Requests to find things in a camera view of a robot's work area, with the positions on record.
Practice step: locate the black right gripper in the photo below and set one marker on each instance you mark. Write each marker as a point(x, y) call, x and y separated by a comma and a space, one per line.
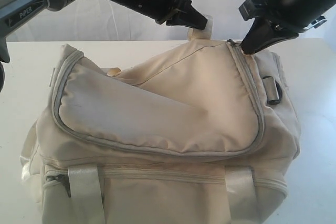
point(296, 15)

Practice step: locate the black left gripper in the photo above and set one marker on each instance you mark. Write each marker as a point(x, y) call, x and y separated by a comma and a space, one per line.
point(174, 12)

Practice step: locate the beige canvas duffel bag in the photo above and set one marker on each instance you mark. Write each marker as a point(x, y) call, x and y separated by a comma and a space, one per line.
point(201, 133)

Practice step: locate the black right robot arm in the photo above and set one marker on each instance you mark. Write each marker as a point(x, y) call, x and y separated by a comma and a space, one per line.
point(276, 21)

